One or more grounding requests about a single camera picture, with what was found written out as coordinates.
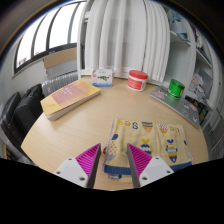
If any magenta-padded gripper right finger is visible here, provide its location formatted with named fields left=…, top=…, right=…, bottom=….
left=125, top=143, right=175, bottom=188

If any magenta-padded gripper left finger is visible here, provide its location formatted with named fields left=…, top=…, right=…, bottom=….
left=53, top=143, right=102, bottom=190

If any yellow fish-print towel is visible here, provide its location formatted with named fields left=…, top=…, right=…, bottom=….
left=101, top=118, right=194, bottom=184

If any grey laptop with stickers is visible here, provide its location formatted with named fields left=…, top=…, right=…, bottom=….
left=148, top=85, right=202, bottom=130

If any yellow and orange book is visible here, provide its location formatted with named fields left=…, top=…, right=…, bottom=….
left=39, top=78, right=102, bottom=122

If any black bag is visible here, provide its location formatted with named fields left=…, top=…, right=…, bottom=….
left=0, top=83, right=45, bottom=148

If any white ribbed radiator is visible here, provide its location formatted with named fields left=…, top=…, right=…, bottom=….
left=41, top=70, right=79, bottom=98
left=207, top=114, right=224, bottom=158

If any green metal can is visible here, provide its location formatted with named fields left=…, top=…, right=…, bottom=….
left=167, top=78, right=186, bottom=101

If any white jar with red lid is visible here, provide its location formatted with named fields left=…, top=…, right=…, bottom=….
left=126, top=69, right=149, bottom=92

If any small white cardboard box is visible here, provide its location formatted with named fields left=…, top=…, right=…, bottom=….
left=91, top=68, right=114, bottom=88

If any tan wooden board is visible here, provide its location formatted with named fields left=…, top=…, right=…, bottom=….
left=43, top=47, right=78, bottom=70

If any white shelf unit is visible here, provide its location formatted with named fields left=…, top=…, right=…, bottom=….
left=166, top=6, right=224, bottom=131

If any white curtain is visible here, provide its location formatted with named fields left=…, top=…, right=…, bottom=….
left=83, top=0, right=172, bottom=84

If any dark-framed window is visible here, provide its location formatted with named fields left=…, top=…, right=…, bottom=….
left=13, top=0, right=88, bottom=76

